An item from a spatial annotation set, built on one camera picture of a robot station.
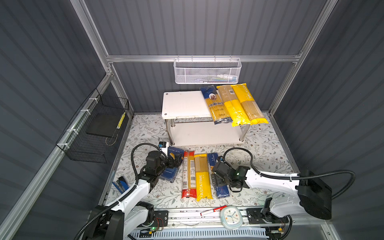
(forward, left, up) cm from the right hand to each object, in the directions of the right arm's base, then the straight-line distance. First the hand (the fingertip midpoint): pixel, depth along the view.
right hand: (219, 179), depth 84 cm
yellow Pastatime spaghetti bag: (-3, +9, 0) cm, 10 cm away
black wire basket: (+11, +65, +27) cm, 71 cm away
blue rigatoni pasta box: (+1, +28, +4) cm, 29 cm away
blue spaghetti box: (-7, 0, +1) cm, 7 cm away
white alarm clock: (-19, -4, 0) cm, 19 cm away
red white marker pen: (-16, +5, -1) cm, 16 cm away
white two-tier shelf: (+45, +19, -2) cm, 49 cm away
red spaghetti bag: (+2, +17, 0) cm, 17 cm away
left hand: (+12, +26, +9) cm, 29 cm away
